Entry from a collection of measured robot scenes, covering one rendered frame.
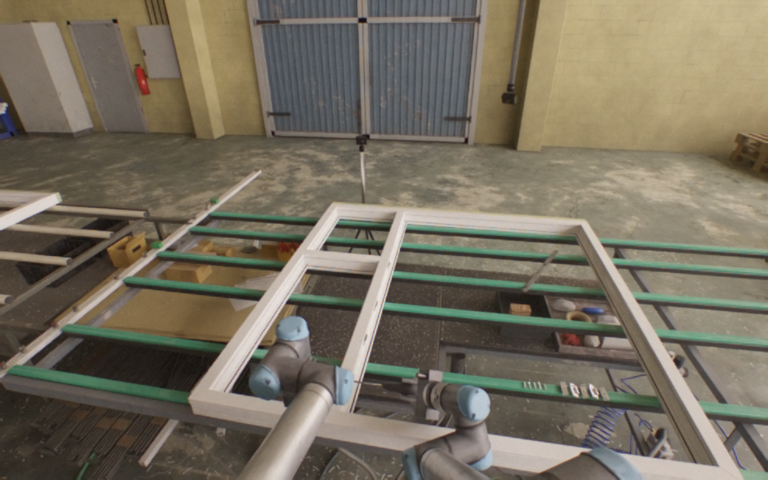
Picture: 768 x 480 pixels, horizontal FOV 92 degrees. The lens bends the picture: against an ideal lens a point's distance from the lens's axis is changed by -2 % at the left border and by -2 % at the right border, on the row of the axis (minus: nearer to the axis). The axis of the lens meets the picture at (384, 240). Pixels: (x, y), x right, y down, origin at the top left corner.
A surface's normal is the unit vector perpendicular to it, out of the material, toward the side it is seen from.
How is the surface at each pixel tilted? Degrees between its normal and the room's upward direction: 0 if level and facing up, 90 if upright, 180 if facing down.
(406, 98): 90
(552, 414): 0
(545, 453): 0
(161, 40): 90
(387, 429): 0
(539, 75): 90
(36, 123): 90
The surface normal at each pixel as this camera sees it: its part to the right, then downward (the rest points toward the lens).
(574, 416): 0.00, -0.87
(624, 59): -0.16, 0.48
